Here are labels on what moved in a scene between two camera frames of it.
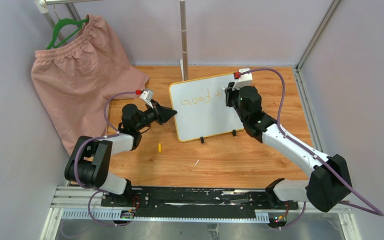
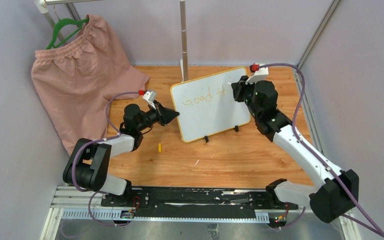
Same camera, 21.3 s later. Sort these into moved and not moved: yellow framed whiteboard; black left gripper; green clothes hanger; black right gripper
Moved: black right gripper
Not moved: yellow framed whiteboard; green clothes hanger; black left gripper
